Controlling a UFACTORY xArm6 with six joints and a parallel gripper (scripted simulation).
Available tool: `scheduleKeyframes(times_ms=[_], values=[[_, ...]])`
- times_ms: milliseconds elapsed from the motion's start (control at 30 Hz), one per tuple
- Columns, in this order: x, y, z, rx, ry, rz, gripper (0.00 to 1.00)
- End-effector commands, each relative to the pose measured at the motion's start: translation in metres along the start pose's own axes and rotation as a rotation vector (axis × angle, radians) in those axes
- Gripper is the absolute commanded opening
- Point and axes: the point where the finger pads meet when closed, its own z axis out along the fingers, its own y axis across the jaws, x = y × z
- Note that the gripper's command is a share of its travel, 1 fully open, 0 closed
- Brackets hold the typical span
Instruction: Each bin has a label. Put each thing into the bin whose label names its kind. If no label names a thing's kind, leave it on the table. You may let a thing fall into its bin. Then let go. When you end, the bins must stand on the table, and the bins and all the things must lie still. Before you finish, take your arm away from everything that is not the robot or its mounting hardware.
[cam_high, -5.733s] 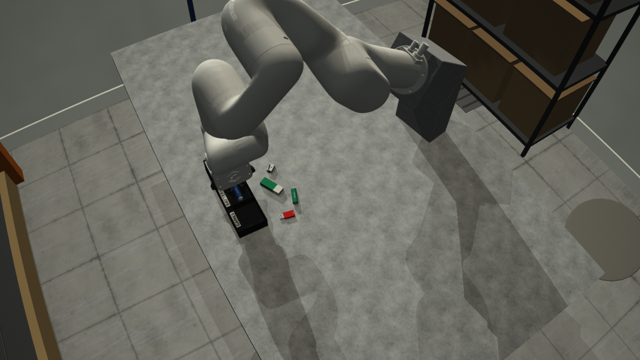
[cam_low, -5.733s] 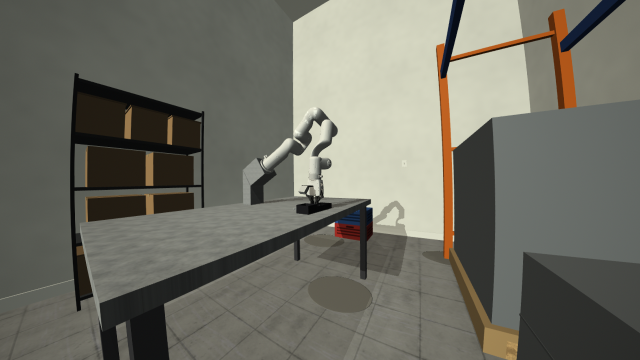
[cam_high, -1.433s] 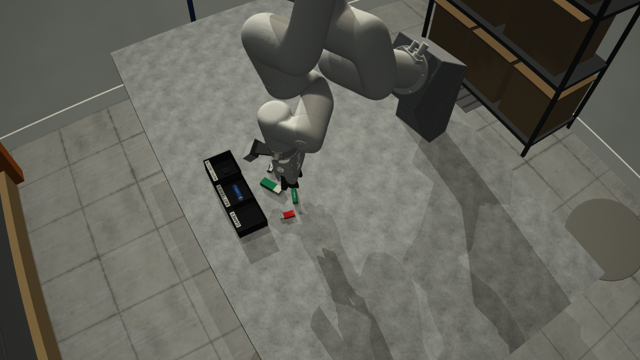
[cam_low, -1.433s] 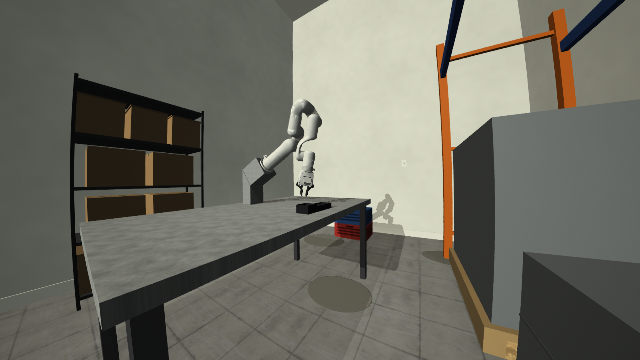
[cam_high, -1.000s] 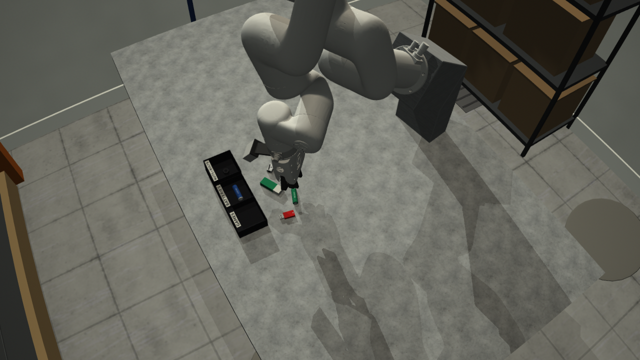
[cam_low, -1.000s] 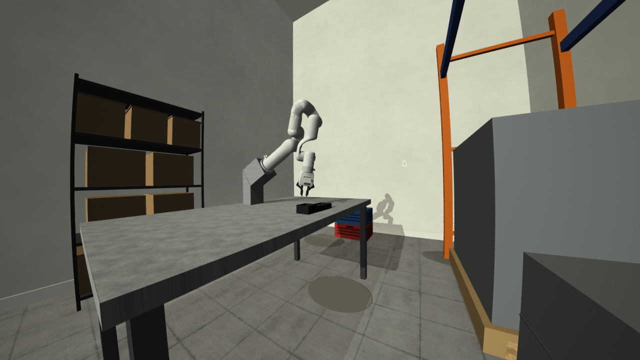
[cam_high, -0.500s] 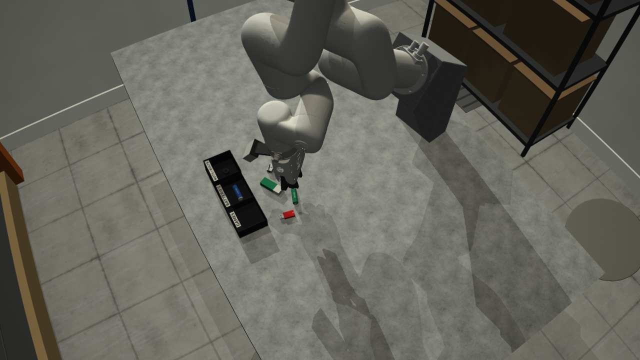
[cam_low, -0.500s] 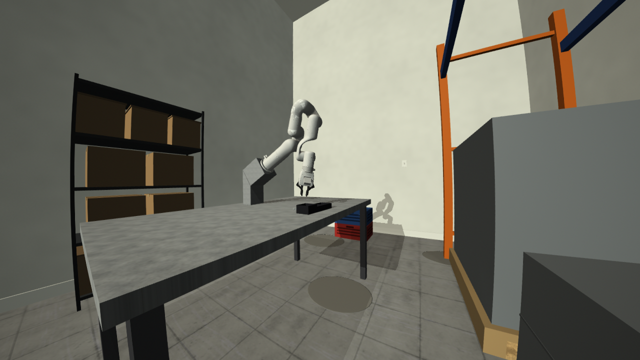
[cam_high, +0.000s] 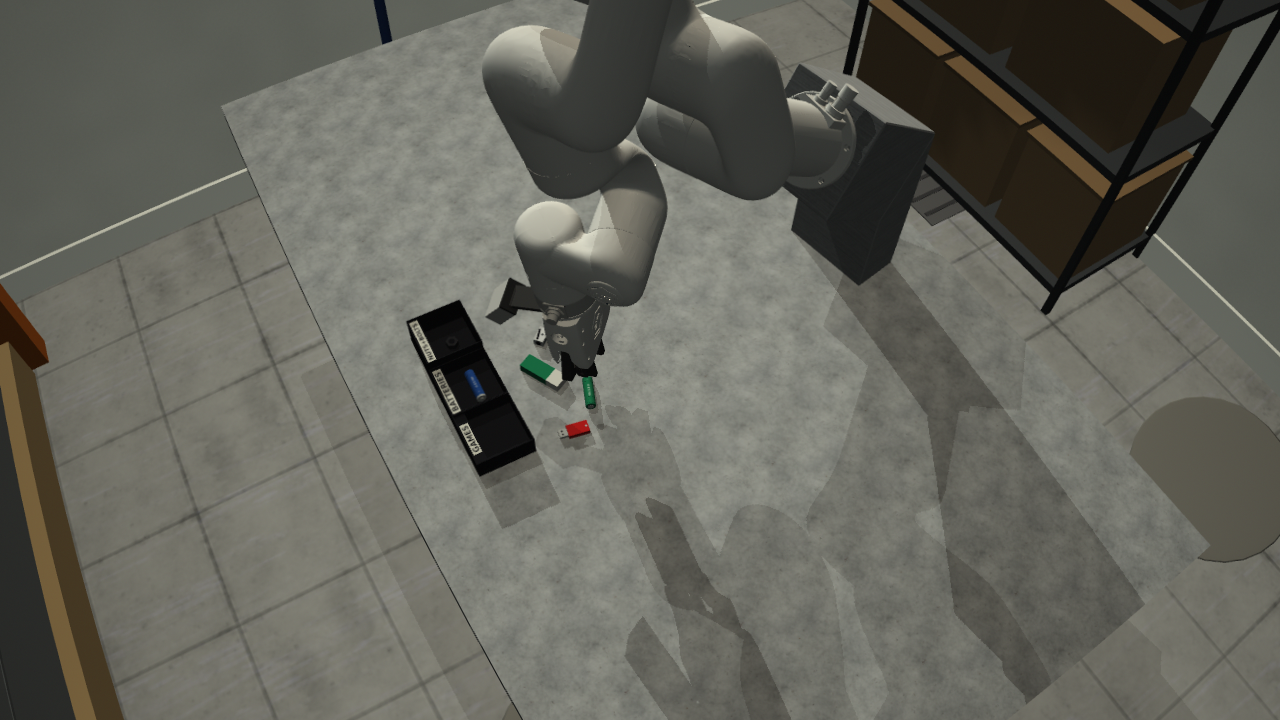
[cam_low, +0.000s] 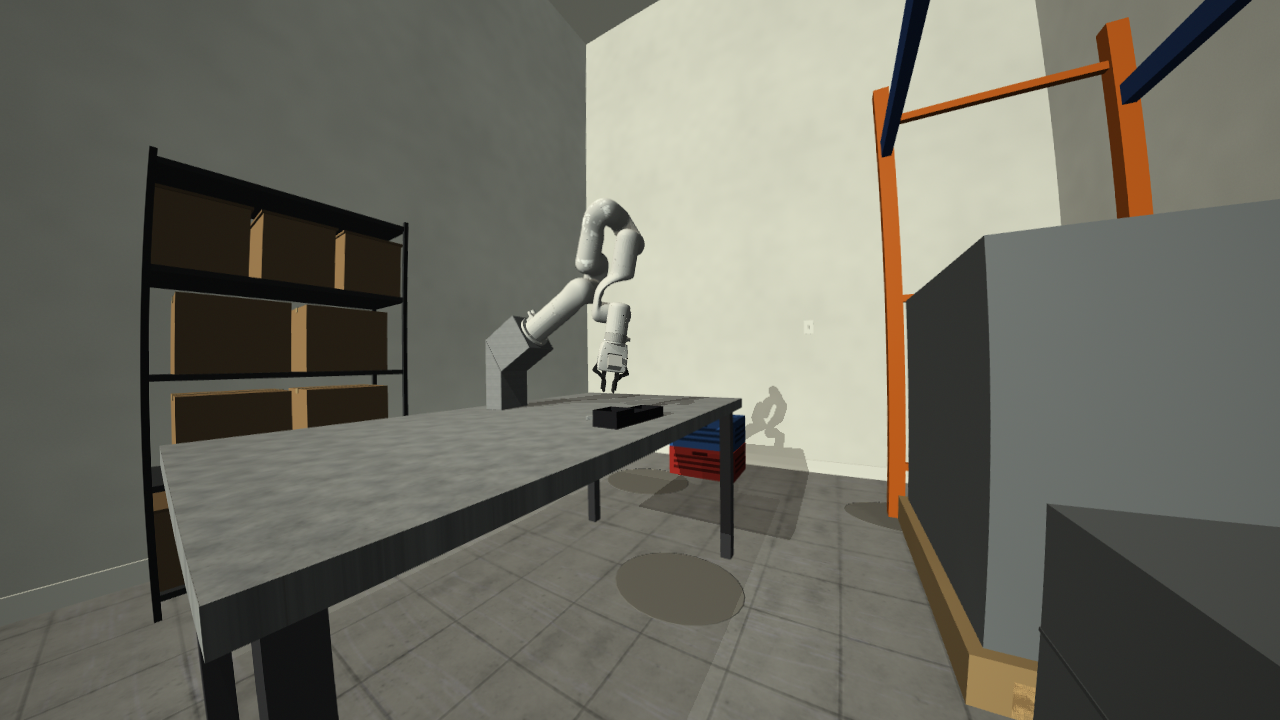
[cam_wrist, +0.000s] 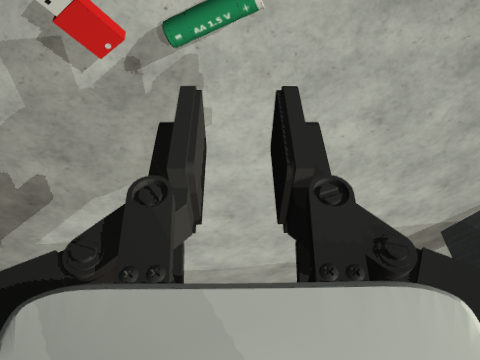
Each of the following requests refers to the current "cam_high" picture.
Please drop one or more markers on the green aa battery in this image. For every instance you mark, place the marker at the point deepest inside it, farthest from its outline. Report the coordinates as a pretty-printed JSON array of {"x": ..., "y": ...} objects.
[{"x": 589, "y": 394}]

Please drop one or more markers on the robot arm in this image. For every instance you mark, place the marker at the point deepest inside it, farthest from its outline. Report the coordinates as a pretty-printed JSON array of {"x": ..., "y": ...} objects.
[{"x": 733, "y": 130}]

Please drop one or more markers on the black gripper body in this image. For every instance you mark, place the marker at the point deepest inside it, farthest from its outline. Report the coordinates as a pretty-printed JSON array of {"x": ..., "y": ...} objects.
[{"x": 566, "y": 335}]

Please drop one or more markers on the red usb stick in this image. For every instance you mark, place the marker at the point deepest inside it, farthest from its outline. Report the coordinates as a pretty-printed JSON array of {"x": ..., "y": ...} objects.
[{"x": 575, "y": 430}]

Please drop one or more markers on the blue aa battery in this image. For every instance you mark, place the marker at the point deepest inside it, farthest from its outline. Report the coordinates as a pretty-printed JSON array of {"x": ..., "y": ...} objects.
[{"x": 475, "y": 385}]

